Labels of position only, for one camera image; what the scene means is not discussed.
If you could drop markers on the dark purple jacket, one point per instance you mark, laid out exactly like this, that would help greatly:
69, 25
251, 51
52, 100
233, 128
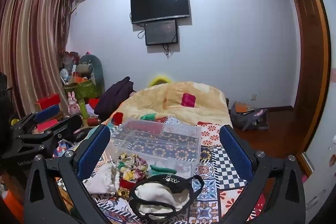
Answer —
113, 98

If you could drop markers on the white cloth pouch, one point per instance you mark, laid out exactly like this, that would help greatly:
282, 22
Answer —
101, 180

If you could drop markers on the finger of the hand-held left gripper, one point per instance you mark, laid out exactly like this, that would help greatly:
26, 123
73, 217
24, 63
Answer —
48, 111
68, 123

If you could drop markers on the grey bag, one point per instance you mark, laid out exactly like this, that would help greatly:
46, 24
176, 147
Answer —
246, 116

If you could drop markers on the green gift box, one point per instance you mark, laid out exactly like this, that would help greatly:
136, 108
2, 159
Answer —
84, 90

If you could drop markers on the gold hair accessory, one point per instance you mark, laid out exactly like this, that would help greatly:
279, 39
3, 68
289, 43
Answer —
122, 193

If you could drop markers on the pink bunny toy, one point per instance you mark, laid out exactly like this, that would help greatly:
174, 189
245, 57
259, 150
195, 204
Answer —
73, 106

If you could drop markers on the floral fabric scrunchie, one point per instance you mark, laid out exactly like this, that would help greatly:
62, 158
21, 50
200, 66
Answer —
132, 166

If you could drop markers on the black and white underwear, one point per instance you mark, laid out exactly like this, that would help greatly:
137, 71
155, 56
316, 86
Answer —
160, 196

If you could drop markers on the black wall television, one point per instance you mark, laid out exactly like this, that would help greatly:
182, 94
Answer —
160, 5

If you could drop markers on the yellow plush pillow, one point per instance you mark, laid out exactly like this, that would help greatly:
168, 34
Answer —
158, 80

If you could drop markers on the patterned bed sheet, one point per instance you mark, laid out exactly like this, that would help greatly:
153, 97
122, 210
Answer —
212, 161

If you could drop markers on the clear plastic storage box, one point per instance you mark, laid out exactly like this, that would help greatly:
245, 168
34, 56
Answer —
157, 142

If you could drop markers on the small black monitor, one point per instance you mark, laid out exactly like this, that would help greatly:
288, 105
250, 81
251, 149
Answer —
161, 32

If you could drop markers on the green fabric scrunchie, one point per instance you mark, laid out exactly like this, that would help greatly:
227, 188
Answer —
160, 170

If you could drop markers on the striped red curtain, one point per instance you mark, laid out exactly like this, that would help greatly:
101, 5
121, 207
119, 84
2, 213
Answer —
31, 43

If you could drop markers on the yellow fleece blanket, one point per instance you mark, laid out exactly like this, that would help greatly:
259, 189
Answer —
157, 100

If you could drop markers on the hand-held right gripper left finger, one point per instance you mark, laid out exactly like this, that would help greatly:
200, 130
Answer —
92, 151

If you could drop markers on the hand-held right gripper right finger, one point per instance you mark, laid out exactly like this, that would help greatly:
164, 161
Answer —
236, 151

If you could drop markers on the white wall outlet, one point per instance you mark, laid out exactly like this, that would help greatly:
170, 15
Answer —
253, 96

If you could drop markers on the red fabric scrunchie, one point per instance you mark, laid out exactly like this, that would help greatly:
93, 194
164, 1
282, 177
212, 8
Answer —
127, 184

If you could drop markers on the orange box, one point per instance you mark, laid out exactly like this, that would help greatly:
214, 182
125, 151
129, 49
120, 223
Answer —
11, 203

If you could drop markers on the red box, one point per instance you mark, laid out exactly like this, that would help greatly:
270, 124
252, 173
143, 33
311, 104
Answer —
48, 101

